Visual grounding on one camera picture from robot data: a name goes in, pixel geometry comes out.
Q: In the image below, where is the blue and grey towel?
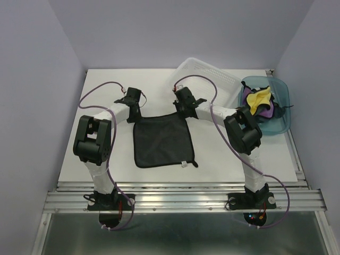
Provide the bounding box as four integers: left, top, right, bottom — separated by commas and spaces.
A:
133, 113, 198, 168

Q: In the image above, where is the yellow and grey towel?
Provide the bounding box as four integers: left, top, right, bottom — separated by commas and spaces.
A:
245, 87, 271, 115

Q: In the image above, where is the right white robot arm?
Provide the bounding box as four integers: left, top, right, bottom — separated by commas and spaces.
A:
173, 86, 269, 210

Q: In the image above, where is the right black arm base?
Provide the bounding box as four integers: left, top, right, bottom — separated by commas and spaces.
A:
225, 184, 277, 227

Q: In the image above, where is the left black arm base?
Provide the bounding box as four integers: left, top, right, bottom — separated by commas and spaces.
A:
83, 190, 135, 231

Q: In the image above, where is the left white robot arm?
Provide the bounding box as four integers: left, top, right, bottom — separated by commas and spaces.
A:
73, 88, 143, 209

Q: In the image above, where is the white perforated plastic basket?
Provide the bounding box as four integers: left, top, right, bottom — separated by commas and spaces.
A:
165, 57, 242, 108

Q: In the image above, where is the purple and grey towel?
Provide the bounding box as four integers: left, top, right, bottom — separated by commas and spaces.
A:
241, 81, 274, 119

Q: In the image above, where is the dark grey towel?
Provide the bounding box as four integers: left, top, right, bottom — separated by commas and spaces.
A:
255, 103, 293, 123

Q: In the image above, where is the teal translucent plastic bin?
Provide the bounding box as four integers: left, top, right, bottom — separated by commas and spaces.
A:
238, 76, 293, 135

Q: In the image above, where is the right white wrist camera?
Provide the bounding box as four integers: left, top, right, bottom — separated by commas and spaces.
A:
173, 84, 184, 92

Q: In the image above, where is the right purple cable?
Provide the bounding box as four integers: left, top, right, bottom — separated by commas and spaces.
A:
172, 74, 292, 229

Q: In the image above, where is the purple cable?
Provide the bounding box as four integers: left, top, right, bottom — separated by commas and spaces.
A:
172, 74, 292, 229
78, 81, 148, 232

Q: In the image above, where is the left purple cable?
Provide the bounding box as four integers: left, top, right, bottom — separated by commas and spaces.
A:
78, 81, 148, 232

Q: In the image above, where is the aluminium mounting rail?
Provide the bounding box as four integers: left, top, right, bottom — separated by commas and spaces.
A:
43, 181, 327, 214

